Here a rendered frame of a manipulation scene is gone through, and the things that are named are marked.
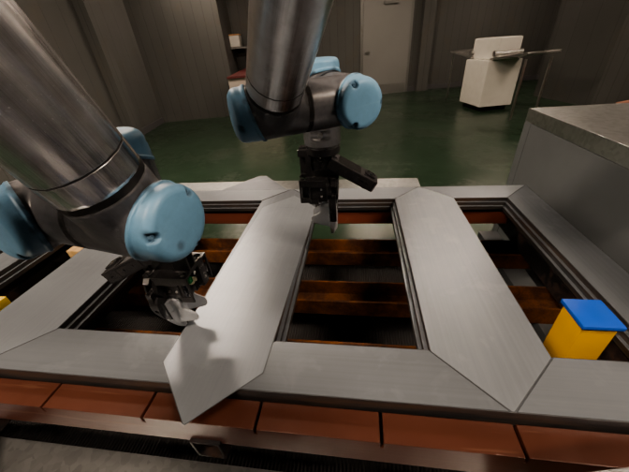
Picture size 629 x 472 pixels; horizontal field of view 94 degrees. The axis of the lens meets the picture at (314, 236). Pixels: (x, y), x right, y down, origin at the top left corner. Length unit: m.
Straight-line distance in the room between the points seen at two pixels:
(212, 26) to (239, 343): 7.52
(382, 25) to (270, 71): 8.92
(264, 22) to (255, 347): 0.46
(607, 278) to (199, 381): 0.79
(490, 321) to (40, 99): 0.63
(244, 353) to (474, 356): 0.38
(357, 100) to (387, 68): 8.87
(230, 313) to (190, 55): 7.54
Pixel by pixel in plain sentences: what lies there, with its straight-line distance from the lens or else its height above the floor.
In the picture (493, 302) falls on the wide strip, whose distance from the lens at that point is 0.66.
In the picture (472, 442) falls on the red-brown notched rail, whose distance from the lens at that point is 0.52.
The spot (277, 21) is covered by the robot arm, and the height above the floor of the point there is 1.30.
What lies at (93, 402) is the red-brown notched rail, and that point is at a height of 0.83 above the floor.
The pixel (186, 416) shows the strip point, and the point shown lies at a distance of 0.53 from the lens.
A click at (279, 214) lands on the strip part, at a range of 0.92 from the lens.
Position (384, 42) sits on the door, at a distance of 9.27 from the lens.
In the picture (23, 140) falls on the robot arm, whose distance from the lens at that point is 0.26.
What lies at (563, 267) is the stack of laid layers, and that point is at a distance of 0.84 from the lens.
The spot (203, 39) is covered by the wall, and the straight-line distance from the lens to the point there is 7.89.
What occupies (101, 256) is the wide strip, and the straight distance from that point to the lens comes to 0.98.
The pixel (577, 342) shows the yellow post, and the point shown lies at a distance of 0.67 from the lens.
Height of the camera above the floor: 1.28
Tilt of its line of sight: 33 degrees down
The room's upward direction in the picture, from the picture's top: 5 degrees counter-clockwise
